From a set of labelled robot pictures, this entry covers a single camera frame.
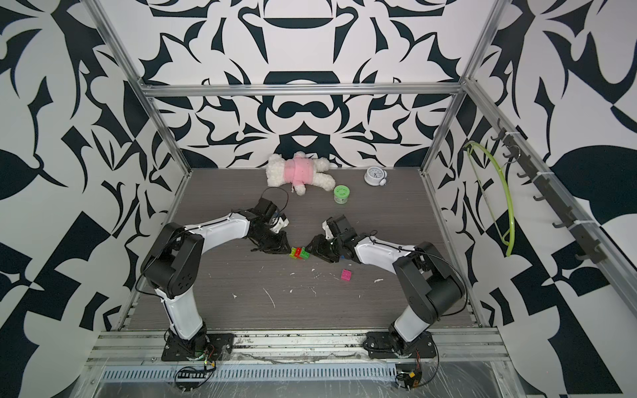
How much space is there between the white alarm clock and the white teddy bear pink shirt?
6.5 inches

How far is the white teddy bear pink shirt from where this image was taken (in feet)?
3.61

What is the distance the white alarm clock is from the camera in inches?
45.3
